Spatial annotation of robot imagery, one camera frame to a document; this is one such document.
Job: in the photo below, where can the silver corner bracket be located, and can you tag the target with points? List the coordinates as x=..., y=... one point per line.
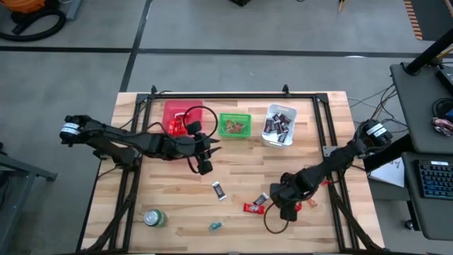
x=328, y=151

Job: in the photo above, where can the green soda can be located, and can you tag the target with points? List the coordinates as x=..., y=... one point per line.
x=155, y=218

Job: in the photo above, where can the white plastic bin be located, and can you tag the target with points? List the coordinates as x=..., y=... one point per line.
x=283, y=107

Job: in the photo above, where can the black caster wheel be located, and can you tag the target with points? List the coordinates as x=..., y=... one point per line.
x=409, y=224

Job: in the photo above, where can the grey desk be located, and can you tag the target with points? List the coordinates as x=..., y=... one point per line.
x=430, y=212
x=421, y=106

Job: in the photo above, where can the black equipment base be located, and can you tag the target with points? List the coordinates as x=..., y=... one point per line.
x=240, y=2

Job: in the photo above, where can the pink plastic bin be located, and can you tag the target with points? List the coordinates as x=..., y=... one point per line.
x=173, y=106

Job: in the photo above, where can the backlit black keyboard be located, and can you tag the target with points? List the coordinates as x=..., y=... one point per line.
x=437, y=178

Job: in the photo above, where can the colourful wrapper pile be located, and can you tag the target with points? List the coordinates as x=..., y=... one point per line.
x=442, y=126

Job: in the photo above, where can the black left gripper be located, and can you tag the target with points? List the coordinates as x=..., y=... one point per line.
x=191, y=147

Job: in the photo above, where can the red KitKat bar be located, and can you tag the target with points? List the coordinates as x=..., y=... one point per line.
x=179, y=128
x=299, y=207
x=171, y=127
x=178, y=115
x=254, y=208

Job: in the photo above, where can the red clip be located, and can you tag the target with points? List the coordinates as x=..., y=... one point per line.
x=325, y=183

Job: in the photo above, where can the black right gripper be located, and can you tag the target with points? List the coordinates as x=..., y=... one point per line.
x=290, y=191

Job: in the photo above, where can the white paper sheet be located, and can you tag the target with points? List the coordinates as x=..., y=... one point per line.
x=391, y=173

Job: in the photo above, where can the black desk device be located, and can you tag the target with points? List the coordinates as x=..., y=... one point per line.
x=447, y=81

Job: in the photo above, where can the dark brown chocolate bar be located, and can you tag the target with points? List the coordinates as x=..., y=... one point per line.
x=282, y=137
x=285, y=119
x=276, y=117
x=278, y=128
x=285, y=127
x=261, y=199
x=219, y=190
x=268, y=125

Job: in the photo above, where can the green plastic basket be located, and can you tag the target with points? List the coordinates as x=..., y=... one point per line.
x=235, y=115

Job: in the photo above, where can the orange vacuum cleaner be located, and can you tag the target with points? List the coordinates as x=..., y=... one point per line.
x=24, y=4

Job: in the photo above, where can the orange gummy in clear wrapper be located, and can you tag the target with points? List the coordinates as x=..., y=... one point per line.
x=312, y=203

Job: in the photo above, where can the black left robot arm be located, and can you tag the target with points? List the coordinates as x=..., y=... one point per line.
x=120, y=136

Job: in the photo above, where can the black mat with orange edge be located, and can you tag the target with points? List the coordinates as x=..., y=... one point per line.
x=437, y=17

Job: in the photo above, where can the black diagonal pole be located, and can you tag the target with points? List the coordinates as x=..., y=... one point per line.
x=430, y=53

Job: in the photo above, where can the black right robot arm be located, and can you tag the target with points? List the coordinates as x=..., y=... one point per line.
x=339, y=156

